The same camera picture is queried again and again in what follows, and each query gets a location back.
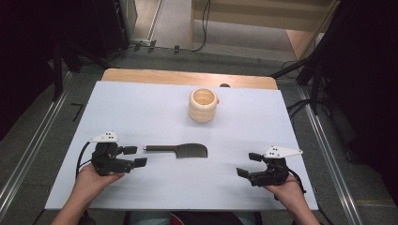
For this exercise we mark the person's left hand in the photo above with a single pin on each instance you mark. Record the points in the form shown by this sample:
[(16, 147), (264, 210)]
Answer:
[(94, 181)]

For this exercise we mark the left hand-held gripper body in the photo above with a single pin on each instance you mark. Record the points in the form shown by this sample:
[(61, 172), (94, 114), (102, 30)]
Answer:
[(108, 162)]

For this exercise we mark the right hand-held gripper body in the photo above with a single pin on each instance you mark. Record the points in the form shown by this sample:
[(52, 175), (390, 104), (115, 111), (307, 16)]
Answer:
[(273, 173)]

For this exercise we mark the person's right hand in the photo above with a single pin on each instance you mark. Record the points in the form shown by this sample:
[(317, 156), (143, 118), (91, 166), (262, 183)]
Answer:
[(286, 190)]

